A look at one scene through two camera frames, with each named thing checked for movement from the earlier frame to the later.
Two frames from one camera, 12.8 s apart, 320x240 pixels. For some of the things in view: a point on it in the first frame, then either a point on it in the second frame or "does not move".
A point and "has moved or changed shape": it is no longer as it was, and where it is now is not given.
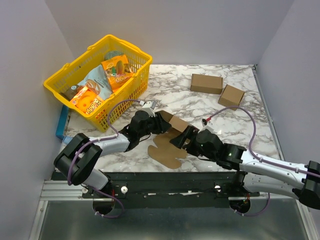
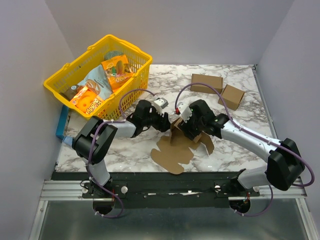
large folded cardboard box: x=206 y=83 does not move
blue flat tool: x=67 y=139 does not move
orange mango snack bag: x=117 y=71 does not move
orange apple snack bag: x=87 y=101 does not move
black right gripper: x=187 y=138 -> x=188 y=130
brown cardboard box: x=165 y=153 has moved or changed shape
